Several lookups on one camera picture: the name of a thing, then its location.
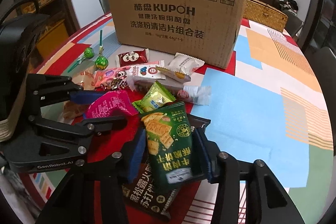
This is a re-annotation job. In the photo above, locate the green lollipop left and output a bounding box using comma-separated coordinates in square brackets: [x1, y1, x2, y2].
[67, 47, 95, 73]

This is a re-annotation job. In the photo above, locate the brown cardboard box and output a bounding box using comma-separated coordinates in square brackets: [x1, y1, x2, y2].
[109, 0, 246, 69]

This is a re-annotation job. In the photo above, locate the green lollipop right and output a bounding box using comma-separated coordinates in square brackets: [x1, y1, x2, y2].
[94, 30, 109, 70]

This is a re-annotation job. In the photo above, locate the dark brown snack bar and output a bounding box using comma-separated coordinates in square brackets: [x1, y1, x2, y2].
[126, 74, 213, 105]

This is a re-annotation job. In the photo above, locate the woven wicker basket box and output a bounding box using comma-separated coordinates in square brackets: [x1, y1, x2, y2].
[243, 0, 288, 32]

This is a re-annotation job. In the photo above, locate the black truffle cracker pack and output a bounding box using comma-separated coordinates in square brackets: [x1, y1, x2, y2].
[122, 159, 180, 222]

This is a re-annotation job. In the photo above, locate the pink bear snack bar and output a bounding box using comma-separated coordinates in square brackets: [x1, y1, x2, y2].
[94, 60, 166, 88]

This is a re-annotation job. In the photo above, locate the red panda snack packet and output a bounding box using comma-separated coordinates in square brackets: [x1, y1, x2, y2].
[116, 48, 149, 67]

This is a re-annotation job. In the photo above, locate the small green snack packet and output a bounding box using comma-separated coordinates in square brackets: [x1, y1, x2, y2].
[132, 81, 176, 114]

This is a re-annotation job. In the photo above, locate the green lollipop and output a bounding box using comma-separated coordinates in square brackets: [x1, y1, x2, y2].
[94, 30, 109, 70]
[67, 47, 95, 73]

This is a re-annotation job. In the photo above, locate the pink snack packet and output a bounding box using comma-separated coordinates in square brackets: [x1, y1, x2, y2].
[84, 90, 138, 119]

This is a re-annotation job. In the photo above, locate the green cracker snack bag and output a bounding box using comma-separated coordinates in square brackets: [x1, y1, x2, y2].
[141, 102, 202, 192]

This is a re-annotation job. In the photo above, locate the grey chair far end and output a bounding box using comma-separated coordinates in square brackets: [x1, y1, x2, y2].
[99, 0, 110, 14]

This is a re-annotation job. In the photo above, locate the white pillow snack packet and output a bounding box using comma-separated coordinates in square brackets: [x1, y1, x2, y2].
[167, 52, 205, 75]

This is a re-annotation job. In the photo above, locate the orange beige snack packet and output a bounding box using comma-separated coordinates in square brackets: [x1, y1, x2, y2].
[72, 66, 95, 90]

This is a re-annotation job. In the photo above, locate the colourful patchwork tablecloth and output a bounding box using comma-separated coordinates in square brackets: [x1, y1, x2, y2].
[20, 14, 334, 223]

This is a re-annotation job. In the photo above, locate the yellow striped snack packet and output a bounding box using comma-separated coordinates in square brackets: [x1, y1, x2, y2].
[156, 65, 191, 84]

